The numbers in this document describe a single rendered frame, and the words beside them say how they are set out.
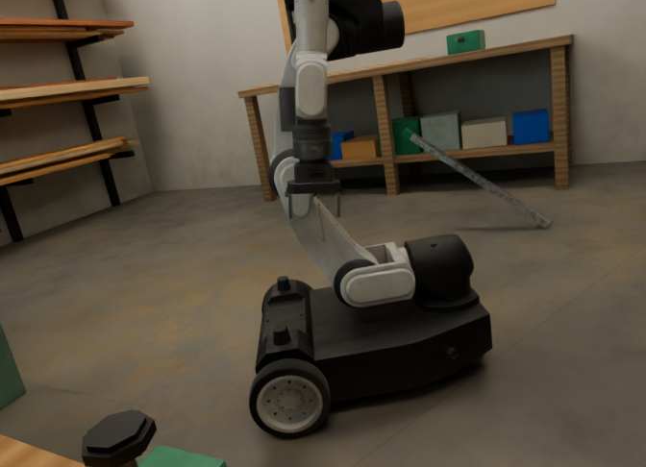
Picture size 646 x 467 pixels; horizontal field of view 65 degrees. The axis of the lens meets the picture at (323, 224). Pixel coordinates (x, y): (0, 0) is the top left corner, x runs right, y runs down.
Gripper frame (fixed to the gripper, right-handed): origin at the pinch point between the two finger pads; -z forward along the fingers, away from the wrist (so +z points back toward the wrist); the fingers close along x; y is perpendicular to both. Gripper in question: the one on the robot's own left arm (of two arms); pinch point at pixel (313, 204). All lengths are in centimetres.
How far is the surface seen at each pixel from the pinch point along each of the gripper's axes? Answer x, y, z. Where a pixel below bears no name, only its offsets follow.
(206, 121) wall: 85, -377, -1
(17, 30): 198, -286, 72
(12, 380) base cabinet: 99, -39, -64
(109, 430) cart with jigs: 17, 84, 4
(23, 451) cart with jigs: 33, 68, -9
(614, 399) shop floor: -70, 12, -47
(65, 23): 176, -315, 79
